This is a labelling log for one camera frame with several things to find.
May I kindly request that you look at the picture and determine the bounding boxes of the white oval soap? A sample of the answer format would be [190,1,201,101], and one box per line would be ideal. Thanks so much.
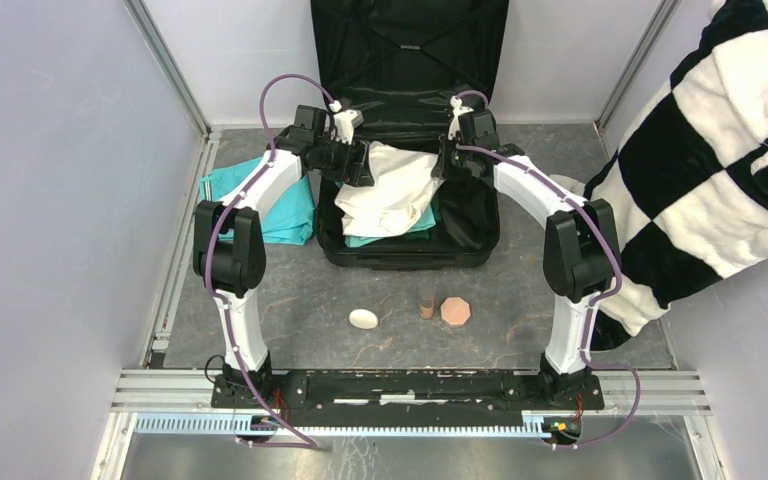
[348,309,380,330]

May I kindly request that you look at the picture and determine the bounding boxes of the black suitcase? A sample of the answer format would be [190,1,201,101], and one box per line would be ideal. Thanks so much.
[310,1,509,270]

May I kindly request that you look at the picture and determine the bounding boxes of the small brown cylinder bottle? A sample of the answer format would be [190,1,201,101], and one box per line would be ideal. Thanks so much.
[419,286,436,320]

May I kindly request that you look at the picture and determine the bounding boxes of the black white checkered blanket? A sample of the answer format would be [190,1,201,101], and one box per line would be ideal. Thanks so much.
[558,1,768,352]

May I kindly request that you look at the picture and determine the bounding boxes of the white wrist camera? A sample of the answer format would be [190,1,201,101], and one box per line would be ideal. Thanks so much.
[328,100,364,144]
[447,95,470,141]

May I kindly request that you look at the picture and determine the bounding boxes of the pink octagonal box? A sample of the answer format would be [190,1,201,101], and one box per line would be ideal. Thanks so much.
[440,297,471,328]

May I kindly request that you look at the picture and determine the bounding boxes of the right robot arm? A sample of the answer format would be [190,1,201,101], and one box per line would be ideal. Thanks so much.
[433,105,621,408]

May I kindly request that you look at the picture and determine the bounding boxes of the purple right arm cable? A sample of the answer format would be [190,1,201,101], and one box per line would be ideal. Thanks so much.
[453,90,642,452]

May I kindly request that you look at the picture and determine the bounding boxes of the white garment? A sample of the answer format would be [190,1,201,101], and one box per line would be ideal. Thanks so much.
[334,142,443,237]

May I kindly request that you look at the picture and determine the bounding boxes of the light mint garment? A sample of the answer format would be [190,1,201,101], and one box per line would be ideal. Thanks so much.
[345,236,395,248]

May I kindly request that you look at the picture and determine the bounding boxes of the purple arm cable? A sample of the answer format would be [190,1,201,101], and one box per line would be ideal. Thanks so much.
[453,90,642,452]
[203,73,339,450]

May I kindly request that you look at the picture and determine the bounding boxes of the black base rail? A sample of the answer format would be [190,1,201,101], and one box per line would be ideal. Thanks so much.
[205,367,605,429]

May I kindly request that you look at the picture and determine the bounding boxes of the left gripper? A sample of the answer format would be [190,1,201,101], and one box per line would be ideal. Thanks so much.
[314,133,374,189]

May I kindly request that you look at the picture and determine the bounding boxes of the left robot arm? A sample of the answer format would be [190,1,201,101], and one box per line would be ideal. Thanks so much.
[192,101,374,408]

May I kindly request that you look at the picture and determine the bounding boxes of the dark green shirt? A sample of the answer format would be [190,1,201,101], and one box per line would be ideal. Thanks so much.
[401,198,439,240]

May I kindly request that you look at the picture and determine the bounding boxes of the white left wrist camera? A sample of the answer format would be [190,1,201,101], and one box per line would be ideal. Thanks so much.
[328,100,364,144]

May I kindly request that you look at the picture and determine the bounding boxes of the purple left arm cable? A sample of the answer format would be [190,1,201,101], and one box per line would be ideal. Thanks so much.
[203,73,339,450]

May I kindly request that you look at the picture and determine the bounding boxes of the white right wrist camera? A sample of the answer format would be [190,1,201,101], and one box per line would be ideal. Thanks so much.
[447,95,470,141]

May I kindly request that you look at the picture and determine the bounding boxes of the turquoise shorts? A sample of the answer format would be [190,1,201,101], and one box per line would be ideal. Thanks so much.
[199,157,315,246]

